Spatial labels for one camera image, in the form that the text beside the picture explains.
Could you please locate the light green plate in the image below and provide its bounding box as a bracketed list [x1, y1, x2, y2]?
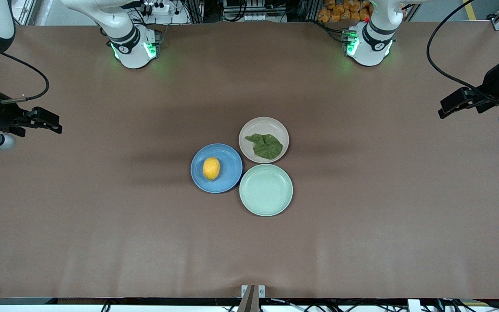
[239, 164, 294, 217]

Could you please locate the beige plate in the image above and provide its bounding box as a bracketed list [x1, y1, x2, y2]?
[238, 117, 290, 164]

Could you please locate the blue plate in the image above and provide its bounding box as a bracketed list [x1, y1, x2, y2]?
[191, 143, 243, 194]

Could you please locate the white device with ports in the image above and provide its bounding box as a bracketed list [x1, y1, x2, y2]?
[223, 0, 268, 22]

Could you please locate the yellow lemon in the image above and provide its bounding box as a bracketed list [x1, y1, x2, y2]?
[203, 157, 220, 182]

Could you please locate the white power strip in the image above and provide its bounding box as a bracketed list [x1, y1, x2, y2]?
[142, 1, 171, 16]

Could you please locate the green lettuce leaf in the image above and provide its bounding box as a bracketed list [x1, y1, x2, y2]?
[244, 133, 284, 159]

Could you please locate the bag of orange items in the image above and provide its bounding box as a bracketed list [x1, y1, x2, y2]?
[317, 0, 374, 23]

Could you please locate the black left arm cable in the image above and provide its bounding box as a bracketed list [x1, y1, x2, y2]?
[426, 0, 499, 104]

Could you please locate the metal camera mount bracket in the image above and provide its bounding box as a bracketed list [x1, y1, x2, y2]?
[237, 284, 266, 312]

